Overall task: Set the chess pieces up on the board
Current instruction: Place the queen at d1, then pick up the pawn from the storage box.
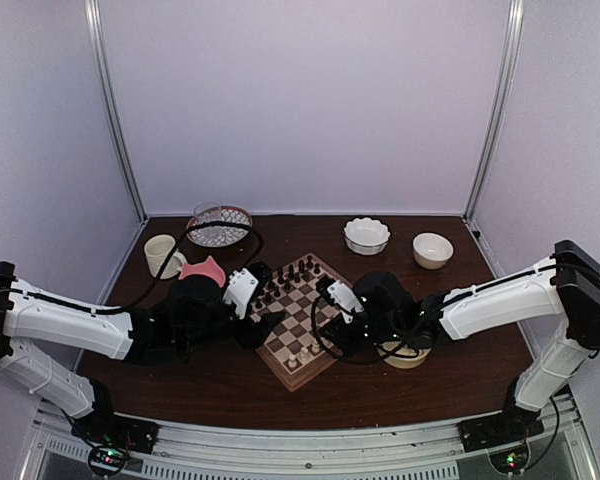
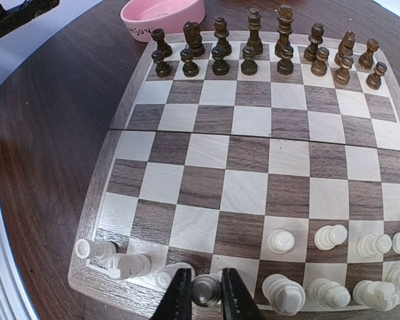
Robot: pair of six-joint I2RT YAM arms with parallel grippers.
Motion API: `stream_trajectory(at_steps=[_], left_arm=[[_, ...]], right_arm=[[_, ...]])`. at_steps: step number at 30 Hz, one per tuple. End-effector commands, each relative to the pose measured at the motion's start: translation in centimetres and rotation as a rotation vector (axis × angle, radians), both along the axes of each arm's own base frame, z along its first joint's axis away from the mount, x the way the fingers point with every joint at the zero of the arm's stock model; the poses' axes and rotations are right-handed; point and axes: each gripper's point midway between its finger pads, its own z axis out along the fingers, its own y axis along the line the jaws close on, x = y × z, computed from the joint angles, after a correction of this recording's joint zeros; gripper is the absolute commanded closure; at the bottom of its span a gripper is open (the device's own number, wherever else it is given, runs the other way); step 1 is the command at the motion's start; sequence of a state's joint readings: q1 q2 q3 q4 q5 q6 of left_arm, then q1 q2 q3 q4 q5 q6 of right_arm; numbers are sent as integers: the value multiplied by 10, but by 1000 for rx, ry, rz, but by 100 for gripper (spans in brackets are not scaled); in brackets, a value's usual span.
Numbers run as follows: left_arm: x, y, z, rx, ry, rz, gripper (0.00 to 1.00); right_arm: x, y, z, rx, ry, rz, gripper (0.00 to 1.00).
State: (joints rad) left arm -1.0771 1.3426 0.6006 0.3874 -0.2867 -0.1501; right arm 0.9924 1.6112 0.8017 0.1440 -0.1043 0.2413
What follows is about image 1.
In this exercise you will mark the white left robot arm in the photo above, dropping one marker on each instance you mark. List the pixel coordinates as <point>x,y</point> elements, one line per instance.
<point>28,313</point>

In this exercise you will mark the aluminium frame post right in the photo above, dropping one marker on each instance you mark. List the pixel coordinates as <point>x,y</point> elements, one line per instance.
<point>508,64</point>

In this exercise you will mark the aluminium frame post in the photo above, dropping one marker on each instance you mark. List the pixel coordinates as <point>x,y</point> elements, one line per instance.
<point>97,38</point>
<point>508,64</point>

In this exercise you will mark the plain white round bowl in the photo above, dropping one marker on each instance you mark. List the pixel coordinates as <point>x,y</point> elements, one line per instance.
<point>431,251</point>

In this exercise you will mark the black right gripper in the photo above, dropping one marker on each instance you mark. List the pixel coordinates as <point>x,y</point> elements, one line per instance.
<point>348,346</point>

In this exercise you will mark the wooden chess board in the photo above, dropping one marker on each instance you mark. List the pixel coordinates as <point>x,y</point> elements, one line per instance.
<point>292,292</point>

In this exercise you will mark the aluminium front rail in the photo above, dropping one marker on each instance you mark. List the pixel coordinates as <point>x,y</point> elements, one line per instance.
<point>431,450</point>

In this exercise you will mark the white pawn chess piece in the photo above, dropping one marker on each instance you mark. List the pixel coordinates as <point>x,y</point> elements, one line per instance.
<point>315,347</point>

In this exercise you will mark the patterned ceramic plate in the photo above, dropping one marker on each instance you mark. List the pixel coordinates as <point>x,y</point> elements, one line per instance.
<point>221,236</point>

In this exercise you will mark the white ribbed mug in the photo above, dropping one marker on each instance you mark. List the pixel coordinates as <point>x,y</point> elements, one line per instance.
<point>156,250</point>

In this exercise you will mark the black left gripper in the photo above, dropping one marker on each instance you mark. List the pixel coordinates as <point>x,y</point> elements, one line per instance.
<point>254,332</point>

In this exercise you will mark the aluminium frame post left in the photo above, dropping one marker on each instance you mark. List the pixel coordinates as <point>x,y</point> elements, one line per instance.
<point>97,38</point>

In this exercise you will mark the pink cat ear bowl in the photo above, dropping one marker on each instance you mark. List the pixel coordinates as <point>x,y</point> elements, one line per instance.
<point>208,268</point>

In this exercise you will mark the white scalloped bowl black rim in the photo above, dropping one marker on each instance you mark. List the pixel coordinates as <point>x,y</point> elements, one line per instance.
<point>366,236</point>

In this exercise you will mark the cream cat ear bowl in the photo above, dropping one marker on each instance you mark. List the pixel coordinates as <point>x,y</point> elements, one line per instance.
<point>407,358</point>

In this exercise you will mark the clear drinking glass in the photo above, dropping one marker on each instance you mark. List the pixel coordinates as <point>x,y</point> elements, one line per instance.
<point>208,212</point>

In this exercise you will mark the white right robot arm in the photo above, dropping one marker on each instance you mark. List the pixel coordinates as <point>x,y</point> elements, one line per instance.
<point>566,285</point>

